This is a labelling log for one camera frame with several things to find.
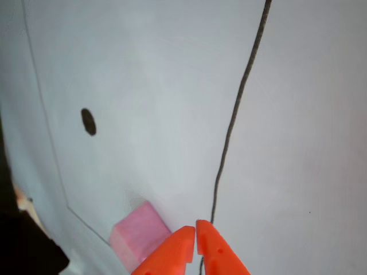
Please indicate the pink foam block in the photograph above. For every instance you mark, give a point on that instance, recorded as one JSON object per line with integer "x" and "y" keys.
{"x": 137, "y": 229}

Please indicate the white paper sheet with lines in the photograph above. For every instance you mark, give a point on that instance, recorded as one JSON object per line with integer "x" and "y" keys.
{"x": 286, "y": 143}

